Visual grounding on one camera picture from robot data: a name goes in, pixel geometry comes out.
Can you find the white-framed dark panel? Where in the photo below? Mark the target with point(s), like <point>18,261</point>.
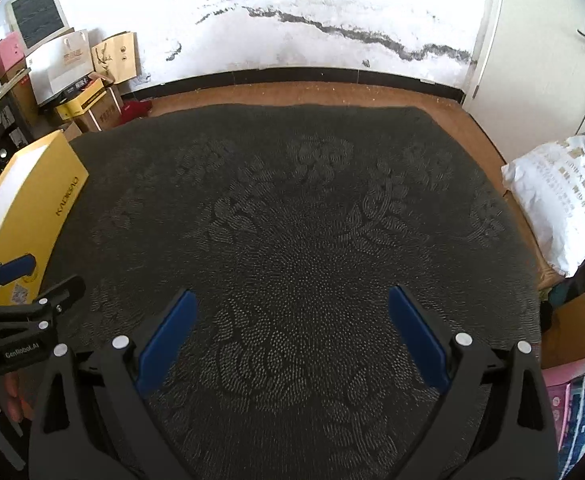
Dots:
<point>37,15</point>

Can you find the yellow and black carton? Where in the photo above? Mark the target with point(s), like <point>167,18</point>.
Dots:
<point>85,102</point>

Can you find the white paper bag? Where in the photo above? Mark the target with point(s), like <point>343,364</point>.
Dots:
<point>60,67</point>

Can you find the tall cardboard box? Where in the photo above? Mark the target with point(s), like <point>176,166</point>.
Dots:
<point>22,97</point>

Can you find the low cardboard box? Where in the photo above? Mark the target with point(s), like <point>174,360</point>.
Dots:
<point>567,325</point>

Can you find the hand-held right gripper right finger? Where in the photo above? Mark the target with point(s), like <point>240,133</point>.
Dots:
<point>420,340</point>

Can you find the pink printed package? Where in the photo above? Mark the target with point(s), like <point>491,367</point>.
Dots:
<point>577,400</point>

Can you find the yellow box with white interior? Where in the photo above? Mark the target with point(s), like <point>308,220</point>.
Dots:
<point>37,195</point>

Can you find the red cloth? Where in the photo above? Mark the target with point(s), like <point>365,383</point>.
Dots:
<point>136,109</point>

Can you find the pink box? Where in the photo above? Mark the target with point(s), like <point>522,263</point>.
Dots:
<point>7,55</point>

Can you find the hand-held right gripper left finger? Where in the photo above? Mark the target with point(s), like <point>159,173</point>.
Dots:
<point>165,340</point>

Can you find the dark patterned mat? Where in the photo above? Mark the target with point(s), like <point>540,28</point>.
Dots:
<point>292,235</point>

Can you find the small black speaker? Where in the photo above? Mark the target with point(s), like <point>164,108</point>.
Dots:
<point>0,152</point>

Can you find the dark clothing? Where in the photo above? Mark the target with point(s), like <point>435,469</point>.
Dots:
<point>572,287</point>

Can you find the person's left hand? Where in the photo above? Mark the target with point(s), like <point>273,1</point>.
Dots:
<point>15,395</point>

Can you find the brown paper bag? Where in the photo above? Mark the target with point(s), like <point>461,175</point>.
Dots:
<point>117,57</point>

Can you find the flat black box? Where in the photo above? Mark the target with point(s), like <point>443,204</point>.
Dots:
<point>72,91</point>

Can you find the brown cardboard box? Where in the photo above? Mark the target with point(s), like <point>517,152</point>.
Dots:
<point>102,117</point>

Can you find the white printed sack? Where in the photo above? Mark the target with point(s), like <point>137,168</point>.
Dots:
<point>557,200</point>

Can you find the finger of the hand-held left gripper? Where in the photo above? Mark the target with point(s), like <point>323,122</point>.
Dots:
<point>65,292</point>
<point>15,268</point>

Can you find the open cardboard box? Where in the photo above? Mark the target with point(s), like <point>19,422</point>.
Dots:
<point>70,131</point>

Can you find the white door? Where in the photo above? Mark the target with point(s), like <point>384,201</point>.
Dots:
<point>532,35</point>

